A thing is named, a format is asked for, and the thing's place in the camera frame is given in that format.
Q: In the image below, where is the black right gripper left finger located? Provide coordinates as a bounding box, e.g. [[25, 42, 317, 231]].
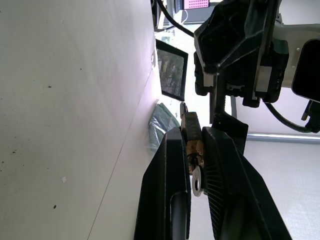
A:
[[133, 126, 192, 240]]

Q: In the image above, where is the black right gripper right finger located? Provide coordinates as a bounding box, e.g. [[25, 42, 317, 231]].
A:
[[201, 126, 293, 240]]

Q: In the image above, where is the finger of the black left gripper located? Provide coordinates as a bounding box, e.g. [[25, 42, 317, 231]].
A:
[[209, 92, 250, 154]]

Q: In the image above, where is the silver key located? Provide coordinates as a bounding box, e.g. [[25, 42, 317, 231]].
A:
[[189, 154, 203, 198]]

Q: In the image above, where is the brass padlock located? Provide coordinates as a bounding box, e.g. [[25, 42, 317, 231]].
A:
[[179, 101, 206, 176]]

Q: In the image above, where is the green plastic bag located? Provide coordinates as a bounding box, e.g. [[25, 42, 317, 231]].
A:
[[144, 102, 181, 156]]

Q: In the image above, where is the monitor with pink screen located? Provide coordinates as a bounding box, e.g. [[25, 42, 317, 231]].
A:
[[174, 0, 211, 13]]

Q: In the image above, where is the black mesh tray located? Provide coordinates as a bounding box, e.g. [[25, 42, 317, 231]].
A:
[[155, 39, 189, 102]]

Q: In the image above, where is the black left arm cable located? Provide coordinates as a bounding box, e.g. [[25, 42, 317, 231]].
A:
[[263, 99, 320, 134]]

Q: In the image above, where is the silver metal rail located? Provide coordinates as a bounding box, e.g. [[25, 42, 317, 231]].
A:
[[246, 133, 320, 144]]

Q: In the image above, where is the thick black cable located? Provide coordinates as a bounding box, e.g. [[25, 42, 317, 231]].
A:
[[156, 0, 195, 38]]

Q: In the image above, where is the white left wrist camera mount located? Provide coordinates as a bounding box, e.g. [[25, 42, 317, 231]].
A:
[[273, 14, 320, 88]]

